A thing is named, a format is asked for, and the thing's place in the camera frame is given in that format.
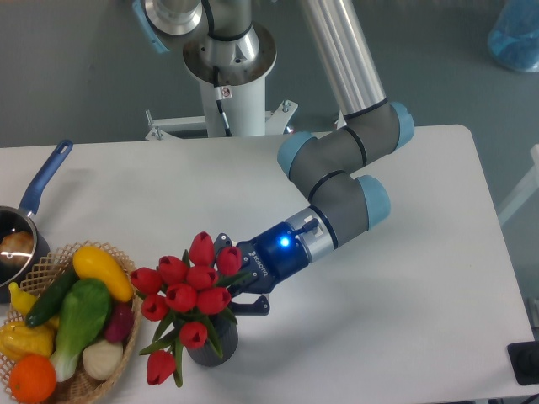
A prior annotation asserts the orange fruit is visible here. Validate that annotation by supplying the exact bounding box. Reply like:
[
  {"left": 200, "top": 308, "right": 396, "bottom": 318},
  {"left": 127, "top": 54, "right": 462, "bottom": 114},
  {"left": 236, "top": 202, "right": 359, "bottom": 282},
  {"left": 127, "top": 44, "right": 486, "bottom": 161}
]
[{"left": 8, "top": 354, "right": 56, "bottom": 403}]

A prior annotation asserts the green bok choy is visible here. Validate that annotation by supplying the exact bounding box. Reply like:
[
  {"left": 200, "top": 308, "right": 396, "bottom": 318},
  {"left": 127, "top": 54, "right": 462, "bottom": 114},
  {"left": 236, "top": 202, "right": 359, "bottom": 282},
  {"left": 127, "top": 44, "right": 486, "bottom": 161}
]
[{"left": 50, "top": 279, "right": 112, "bottom": 383}]

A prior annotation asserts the green cucumber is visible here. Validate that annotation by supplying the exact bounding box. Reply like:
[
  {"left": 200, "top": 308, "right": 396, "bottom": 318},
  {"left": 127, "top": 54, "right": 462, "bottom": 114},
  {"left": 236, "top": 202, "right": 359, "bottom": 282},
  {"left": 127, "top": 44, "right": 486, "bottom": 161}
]
[{"left": 25, "top": 267, "right": 79, "bottom": 327}]

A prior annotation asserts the purple red radish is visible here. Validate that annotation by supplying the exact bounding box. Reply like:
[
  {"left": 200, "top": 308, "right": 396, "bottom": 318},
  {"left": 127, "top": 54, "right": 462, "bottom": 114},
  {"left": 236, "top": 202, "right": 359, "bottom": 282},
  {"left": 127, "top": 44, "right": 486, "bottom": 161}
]
[{"left": 104, "top": 303, "right": 134, "bottom": 343}]

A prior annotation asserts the white garlic bulb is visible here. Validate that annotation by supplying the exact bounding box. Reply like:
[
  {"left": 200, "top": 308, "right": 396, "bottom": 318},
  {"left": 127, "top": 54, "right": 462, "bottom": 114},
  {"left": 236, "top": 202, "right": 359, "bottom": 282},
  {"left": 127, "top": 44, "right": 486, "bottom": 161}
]
[{"left": 83, "top": 339, "right": 123, "bottom": 380}]

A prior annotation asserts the yellow squash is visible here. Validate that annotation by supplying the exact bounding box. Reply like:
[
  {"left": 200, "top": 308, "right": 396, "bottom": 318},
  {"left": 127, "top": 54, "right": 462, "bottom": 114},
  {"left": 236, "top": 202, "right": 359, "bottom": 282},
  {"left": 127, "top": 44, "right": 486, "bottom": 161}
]
[{"left": 72, "top": 246, "right": 134, "bottom": 303}]

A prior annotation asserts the brown bread in pan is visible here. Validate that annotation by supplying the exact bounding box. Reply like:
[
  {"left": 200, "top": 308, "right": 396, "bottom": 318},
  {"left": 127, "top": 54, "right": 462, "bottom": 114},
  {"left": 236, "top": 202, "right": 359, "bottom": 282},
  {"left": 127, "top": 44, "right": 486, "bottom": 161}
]
[{"left": 1, "top": 231, "right": 35, "bottom": 268}]

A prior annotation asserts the black cable on pedestal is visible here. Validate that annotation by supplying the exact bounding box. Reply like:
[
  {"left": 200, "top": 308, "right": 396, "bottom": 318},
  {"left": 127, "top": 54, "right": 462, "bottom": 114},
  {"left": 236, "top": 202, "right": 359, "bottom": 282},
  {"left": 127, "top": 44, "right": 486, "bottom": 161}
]
[{"left": 211, "top": 65, "right": 233, "bottom": 138}]

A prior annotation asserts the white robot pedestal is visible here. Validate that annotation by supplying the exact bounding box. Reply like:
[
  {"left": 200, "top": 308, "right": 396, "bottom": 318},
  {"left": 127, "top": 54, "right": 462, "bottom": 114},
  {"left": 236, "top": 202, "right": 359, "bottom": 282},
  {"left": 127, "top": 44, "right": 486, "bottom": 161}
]
[{"left": 146, "top": 23, "right": 298, "bottom": 141}]

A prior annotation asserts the white frame at right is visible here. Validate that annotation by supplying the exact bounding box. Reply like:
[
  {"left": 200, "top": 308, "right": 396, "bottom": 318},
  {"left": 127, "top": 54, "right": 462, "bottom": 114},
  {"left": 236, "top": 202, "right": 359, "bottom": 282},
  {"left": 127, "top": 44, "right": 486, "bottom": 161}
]
[{"left": 497, "top": 144, "right": 538, "bottom": 226}]

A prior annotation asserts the dark grey ribbed vase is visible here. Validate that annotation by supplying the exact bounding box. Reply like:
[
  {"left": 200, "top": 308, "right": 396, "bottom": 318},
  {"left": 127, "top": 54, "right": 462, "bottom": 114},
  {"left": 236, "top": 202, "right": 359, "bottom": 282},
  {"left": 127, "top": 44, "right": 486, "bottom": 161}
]
[{"left": 187, "top": 315, "right": 238, "bottom": 367}]

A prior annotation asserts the blue handled saucepan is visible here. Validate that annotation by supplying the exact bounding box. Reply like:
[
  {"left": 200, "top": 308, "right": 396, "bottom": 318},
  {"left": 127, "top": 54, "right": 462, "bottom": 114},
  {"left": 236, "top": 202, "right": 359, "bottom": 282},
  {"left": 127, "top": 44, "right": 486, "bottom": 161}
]
[{"left": 1, "top": 140, "right": 73, "bottom": 304}]

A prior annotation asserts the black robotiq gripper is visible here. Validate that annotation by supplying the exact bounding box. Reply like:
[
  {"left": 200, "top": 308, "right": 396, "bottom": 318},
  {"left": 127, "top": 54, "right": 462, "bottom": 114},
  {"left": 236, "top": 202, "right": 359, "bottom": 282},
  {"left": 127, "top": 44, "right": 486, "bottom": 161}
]
[{"left": 213, "top": 222, "right": 310, "bottom": 316}]

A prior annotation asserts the yellow banana piece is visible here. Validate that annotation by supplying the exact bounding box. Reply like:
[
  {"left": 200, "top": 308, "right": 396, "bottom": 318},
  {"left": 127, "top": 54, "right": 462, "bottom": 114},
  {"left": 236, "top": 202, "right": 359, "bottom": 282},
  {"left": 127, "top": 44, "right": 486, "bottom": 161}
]
[{"left": 8, "top": 282, "right": 38, "bottom": 316}]

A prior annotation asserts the black device at edge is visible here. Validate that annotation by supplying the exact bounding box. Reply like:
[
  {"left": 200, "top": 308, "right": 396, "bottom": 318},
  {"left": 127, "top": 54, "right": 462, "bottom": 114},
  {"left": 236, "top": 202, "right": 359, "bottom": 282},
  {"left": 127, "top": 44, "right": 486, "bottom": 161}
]
[{"left": 507, "top": 341, "right": 539, "bottom": 385}]

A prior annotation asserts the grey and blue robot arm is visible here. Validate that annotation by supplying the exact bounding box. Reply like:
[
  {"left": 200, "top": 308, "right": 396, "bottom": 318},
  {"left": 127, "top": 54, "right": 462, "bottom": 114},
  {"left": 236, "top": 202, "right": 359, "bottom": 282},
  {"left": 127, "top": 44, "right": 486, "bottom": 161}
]
[{"left": 132, "top": 1, "right": 414, "bottom": 315}]

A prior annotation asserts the blue plastic bag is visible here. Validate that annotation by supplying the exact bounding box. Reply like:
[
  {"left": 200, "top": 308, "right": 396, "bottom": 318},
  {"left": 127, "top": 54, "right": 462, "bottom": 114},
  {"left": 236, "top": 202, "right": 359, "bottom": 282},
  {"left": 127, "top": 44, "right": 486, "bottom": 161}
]
[{"left": 488, "top": 1, "right": 538, "bottom": 72}]

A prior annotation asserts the yellow pumpkin gourd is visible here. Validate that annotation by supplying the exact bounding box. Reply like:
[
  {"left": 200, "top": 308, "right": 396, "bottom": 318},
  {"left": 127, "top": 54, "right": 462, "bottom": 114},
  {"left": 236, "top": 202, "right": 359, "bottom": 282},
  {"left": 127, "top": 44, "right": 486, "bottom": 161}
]
[{"left": 1, "top": 321, "right": 56, "bottom": 362}]

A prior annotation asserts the red tulip bouquet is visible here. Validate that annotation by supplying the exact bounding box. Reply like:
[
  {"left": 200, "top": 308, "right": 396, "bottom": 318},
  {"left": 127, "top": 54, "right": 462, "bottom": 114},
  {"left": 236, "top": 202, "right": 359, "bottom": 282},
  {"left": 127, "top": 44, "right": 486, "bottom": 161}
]
[{"left": 131, "top": 232, "right": 244, "bottom": 386}]

